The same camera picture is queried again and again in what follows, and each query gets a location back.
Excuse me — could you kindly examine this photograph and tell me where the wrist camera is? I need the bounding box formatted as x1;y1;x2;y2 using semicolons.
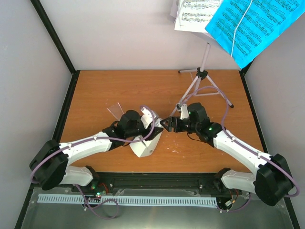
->
141;107;158;129
176;104;189;120

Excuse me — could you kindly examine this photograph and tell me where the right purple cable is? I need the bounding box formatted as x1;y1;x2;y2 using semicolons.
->
176;86;300;213

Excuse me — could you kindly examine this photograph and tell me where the black aluminium frame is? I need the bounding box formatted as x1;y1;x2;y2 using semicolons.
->
14;0;305;229

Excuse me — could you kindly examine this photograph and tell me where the clear plastic metronome cover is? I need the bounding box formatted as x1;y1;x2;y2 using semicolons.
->
107;102;124;121

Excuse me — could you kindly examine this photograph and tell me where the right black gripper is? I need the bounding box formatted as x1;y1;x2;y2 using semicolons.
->
161;116;199;133

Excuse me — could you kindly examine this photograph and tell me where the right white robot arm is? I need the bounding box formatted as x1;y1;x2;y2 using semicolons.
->
160;103;295;206

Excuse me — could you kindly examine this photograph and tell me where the white metronome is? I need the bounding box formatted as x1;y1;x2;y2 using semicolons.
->
129;116;162;157

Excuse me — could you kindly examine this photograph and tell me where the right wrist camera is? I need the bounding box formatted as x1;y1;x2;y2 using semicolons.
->
176;104;189;120

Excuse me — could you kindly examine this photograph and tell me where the white sheet music page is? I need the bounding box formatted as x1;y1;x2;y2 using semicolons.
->
170;0;222;34

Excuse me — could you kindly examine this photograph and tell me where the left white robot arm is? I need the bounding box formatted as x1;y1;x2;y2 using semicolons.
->
29;107;163;192

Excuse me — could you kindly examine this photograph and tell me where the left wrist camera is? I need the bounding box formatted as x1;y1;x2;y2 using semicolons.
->
141;107;158;129

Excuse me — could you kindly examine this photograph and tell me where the blue sheet music page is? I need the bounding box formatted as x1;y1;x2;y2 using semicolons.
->
205;0;305;68

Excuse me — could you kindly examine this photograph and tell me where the light blue cable duct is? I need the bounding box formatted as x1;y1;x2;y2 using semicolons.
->
37;194;217;208

